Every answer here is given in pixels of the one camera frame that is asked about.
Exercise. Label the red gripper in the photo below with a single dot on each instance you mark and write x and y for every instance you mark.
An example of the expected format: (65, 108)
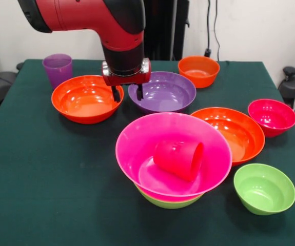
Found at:
(126, 80)

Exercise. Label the large orange bowl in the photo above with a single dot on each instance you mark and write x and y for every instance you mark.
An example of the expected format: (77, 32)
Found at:
(85, 102)
(242, 133)

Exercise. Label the large pink bowl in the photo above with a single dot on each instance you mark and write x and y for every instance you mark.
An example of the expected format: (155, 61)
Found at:
(137, 143)

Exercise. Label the red cup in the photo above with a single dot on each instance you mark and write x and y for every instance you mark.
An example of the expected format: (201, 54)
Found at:
(173, 161)

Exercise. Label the large green bowl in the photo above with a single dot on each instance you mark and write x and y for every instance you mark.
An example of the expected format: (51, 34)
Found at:
(170, 203)

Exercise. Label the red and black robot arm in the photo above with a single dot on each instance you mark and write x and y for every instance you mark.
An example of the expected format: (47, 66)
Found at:
(85, 15)

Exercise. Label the purple bowl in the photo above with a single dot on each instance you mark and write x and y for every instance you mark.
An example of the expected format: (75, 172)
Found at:
(167, 92)

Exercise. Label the small orange bowl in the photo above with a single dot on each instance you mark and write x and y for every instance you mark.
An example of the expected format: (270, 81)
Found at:
(198, 73)

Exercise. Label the purple cup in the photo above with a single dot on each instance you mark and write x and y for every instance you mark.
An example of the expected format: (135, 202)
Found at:
(57, 71)

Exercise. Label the dark green tablecloth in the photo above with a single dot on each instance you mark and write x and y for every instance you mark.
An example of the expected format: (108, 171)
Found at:
(60, 192)

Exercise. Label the small red bowl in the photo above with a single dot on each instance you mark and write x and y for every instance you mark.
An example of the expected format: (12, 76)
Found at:
(271, 120)

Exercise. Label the small green bowl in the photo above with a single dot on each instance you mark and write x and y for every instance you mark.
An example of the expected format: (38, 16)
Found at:
(264, 189)

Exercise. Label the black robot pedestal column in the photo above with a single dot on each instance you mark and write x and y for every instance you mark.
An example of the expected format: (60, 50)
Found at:
(167, 30)

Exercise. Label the gray pedestal leg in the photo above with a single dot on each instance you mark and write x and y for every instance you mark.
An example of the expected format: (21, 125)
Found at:
(294, 84)
(1, 82)

